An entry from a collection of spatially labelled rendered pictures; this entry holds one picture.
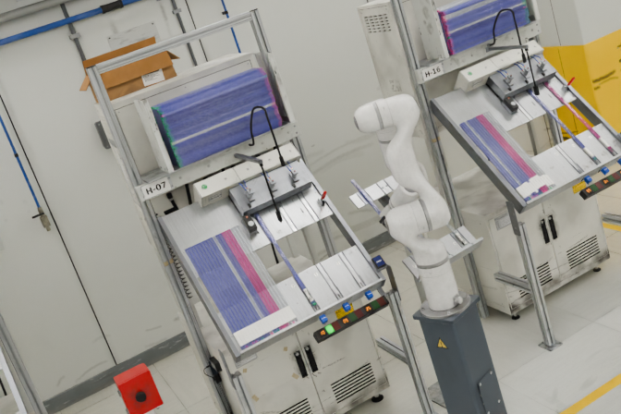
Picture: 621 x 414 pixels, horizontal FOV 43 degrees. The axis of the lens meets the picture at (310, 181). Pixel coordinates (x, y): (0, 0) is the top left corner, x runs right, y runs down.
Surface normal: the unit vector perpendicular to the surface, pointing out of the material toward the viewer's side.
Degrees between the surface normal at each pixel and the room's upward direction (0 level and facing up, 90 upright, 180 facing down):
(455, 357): 90
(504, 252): 90
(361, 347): 90
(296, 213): 45
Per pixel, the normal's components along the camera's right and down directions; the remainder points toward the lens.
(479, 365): 0.69, -0.02
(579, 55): -0.85, 0.39
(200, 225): 0.08, -0.57
